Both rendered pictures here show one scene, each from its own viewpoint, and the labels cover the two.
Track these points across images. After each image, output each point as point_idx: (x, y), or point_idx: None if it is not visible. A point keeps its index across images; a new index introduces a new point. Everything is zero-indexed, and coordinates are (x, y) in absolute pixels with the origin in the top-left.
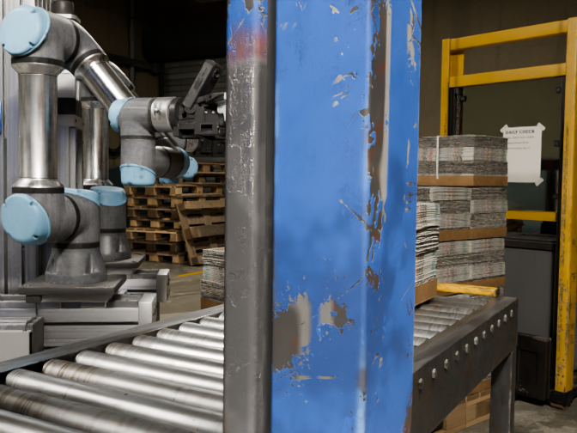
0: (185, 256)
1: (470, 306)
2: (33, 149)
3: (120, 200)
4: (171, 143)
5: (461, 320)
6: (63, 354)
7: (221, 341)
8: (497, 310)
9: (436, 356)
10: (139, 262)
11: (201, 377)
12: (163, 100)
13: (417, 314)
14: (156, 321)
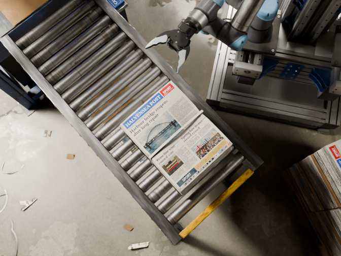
0: None
1: (162, 204)
2: None
3: None
4: (233, 33)
5: (130, 178)
6: (120, 27)
7: (125, 75)
8: (144, 209)
9: (81, 136)
10: (337, 66)
11: (85, 61)
12: (192, 13)
13: (146, 165)
14: (161, 58)
